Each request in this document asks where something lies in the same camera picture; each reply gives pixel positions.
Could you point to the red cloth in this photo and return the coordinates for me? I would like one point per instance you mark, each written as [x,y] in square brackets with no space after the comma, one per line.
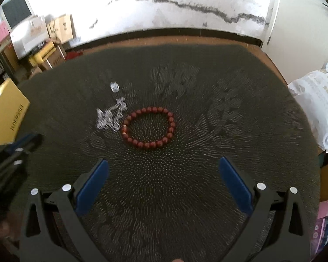
[73,55]

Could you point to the white door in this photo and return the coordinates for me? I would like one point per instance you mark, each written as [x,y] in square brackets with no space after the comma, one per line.
[298,19]

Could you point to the white paper bag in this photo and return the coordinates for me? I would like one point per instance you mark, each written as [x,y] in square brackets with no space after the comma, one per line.
[27,38]

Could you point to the white framed monitor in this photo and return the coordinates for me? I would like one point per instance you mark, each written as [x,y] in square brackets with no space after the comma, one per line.
[15,11]

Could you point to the white printed plastic bag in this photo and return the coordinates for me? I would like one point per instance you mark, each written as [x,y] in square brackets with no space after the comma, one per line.
[317,101]

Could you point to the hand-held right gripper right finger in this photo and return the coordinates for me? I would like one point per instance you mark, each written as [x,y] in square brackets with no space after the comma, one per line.
[235,181]

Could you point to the yellow and black box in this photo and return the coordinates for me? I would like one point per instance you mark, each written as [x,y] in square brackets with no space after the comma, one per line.
[43,54]

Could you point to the tan paper bag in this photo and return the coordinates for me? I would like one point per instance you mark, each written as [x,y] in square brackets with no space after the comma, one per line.
[61,27]

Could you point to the dark patterned blanket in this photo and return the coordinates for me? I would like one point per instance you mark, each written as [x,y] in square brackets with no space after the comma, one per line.
[180,87]

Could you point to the black desk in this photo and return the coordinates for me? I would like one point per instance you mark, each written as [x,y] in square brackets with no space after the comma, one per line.
[0,51]

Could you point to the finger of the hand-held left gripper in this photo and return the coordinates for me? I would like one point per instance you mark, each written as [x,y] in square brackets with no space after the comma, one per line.
[23,140]
[35,143]

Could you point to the pink box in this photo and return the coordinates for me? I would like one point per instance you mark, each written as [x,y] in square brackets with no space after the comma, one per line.
[1,32]

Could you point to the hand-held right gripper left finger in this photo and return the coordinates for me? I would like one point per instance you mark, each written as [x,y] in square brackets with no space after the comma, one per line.
[94,180]

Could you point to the yellow cardboard box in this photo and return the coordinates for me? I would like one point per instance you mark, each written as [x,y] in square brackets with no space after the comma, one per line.
[5,109]

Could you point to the tall brown cardboard box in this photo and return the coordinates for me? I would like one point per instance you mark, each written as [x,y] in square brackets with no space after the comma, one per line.
[11,57]

